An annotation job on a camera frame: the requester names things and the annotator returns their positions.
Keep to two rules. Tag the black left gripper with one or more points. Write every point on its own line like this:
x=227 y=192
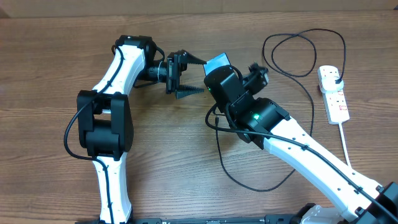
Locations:
x=173 y=73

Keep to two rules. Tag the Samsung Galaxy S24+ smartphone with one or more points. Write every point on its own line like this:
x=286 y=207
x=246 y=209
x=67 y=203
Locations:
x=214 y=63

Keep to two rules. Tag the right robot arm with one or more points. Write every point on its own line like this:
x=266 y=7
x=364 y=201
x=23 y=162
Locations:
x=355 y=197

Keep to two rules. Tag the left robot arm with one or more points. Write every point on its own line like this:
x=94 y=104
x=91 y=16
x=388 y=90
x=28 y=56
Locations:
x=104 y=119

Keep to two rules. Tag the white charger plug adapter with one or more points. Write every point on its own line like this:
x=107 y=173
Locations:
x=330 y=85

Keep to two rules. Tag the white power strip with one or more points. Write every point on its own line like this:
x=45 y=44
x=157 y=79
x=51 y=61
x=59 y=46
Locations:
x=335 y=103

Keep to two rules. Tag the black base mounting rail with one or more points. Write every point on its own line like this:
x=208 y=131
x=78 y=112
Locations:
x=267 y=219

